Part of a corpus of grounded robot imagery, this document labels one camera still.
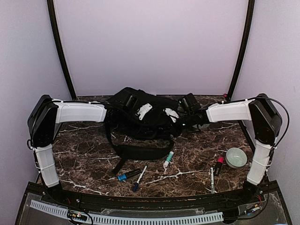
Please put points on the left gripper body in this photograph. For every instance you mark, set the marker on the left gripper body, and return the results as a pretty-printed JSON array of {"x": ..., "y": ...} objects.
[{"x": 141, "y": 129}]

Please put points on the black pink highlighter marker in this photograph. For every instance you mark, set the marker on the black pink highlighter marker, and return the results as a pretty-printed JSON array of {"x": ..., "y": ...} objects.
[{"x": 218, "y": 166}]

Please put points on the grey white pen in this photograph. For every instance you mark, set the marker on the grey white pen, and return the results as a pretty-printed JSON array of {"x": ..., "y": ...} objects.
[{"x": 212, "y": 180}]

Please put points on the black student backpack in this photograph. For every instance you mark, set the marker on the black student backpack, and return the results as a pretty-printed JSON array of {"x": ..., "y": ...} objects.
[{"x": 125, "y": 104}]

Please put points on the green white glue stick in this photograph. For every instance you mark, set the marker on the green white glue stick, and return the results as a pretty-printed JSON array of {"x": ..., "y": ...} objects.
[{"x": 168, "y": 159}]

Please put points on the right black frame post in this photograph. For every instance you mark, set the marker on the right black frame post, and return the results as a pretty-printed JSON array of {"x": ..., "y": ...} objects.
[{"x": 242, "y": 50}]

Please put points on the white slotted cable duct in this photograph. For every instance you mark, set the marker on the white slotted cable duct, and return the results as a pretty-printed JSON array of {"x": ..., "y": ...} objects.
[{"x": 131, "y": 217}]

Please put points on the left black frame post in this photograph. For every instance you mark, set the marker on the left black frame post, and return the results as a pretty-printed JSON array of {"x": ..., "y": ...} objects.
[{"x": 59, "y": 48}]

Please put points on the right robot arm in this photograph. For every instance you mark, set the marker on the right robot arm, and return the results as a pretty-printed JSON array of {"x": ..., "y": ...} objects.
[{"x": 265, "y": 119}]

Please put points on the far celadon bowl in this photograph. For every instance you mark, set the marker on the far celadon bowl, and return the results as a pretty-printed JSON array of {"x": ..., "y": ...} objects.
[{"x": 198, "y": 128}]

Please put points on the small circuit board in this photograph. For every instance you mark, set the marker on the small circuit board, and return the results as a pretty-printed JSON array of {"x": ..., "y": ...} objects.
[{"x": 76, "y": 216}]

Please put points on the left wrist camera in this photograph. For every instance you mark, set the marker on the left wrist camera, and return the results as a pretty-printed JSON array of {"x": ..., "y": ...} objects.
[{"x": 144, "y": 109}]

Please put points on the near celadon bowl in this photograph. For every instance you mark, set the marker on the near celadon bowl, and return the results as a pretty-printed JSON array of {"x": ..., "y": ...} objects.
[{"x": 236, "y": 158}]

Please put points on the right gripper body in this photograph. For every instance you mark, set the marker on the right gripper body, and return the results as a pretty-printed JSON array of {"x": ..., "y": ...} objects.
[{"x": 176, "y": 130}]

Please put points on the celadon bowl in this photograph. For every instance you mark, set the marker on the celadon bowl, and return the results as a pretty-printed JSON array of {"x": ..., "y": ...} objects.
[
  {"x": 198, "y": 128},
  {"x": 236, "y": 158}
]

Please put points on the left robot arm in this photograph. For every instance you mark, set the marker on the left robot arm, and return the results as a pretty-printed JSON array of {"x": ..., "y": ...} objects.
[{"x": 44, "y": 124}]

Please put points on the blue capped pen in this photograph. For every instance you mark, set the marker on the blue capped pen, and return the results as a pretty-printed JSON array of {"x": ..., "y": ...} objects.
[{"x": 135, "y": 188}]

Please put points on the black blue highlighter marker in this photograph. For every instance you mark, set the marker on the black blue highlighter marker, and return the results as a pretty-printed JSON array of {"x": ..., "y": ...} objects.
[{"x": 129, "y": 174}]

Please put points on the black frame post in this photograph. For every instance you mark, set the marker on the black frame post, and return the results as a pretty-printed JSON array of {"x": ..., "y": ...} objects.
[
  {"x": 59, "y": 48},
  {"x": 242, "y": 50}
]

